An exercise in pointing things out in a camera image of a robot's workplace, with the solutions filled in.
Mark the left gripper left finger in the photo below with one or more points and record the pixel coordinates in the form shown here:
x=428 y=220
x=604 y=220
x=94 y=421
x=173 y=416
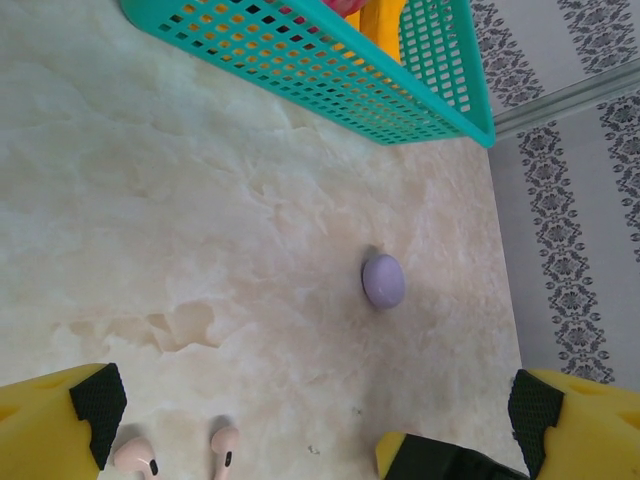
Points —
x=40 y=430

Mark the aluminium frame post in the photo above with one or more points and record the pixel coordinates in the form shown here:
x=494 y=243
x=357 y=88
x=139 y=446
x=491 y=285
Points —
x=565 y=97

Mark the pink toy dragon fruit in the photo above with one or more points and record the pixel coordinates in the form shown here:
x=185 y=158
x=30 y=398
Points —
x=340 y=5

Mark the teal plastic basket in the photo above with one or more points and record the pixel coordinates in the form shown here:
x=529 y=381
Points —
x=482 y=132

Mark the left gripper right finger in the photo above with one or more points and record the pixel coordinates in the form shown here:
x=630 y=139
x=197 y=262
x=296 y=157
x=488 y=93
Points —
x=590 y=430

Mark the purple earbud charging case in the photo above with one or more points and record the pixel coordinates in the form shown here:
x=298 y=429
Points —
x=384 y=282

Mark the yellow toy banana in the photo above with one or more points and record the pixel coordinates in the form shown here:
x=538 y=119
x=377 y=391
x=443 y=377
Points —
x=380 y=20

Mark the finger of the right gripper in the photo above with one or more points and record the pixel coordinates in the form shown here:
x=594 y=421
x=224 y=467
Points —
x=395 y=457

